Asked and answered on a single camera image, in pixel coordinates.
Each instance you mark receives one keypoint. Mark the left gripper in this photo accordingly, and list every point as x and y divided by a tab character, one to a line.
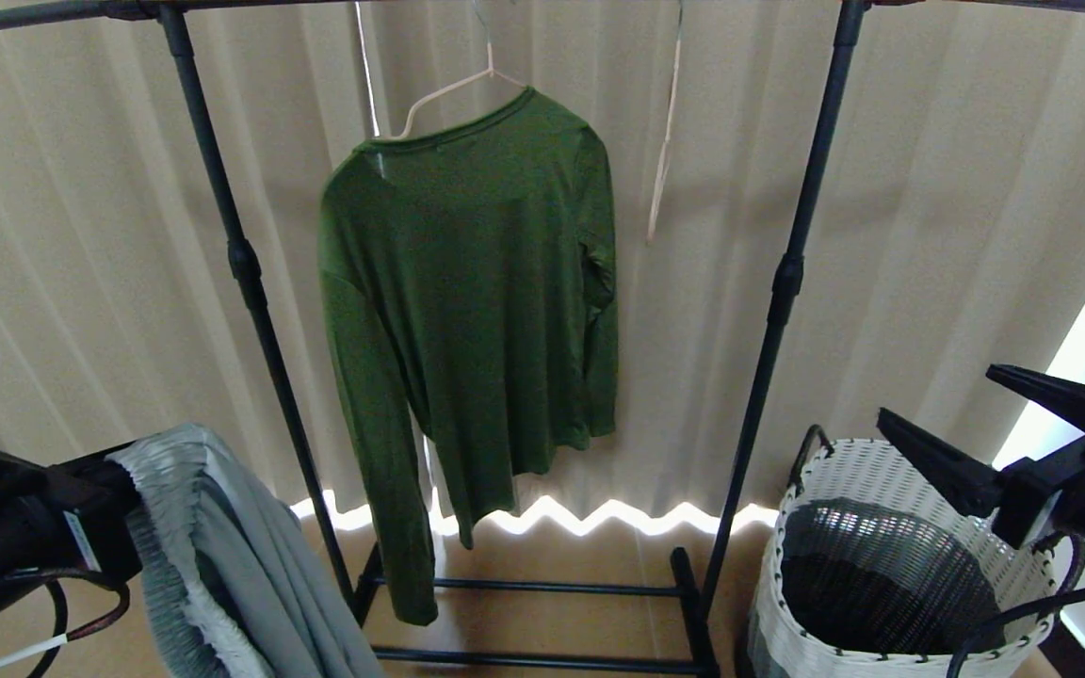
15	527

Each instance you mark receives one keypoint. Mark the pale grey shorts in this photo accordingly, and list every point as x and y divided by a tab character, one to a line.
241	565

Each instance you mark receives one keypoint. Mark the green printed shirt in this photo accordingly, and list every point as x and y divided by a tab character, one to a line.
467	282

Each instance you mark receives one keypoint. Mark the pink clothes hanger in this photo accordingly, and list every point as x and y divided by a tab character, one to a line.
665	151
448	88

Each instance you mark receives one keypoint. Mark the white laundry basket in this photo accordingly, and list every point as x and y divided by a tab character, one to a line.
882	471

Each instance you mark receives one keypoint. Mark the black clothes rack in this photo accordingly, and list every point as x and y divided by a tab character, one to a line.
246	273

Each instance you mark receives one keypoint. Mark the beige curtain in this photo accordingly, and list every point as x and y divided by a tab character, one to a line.
929	188

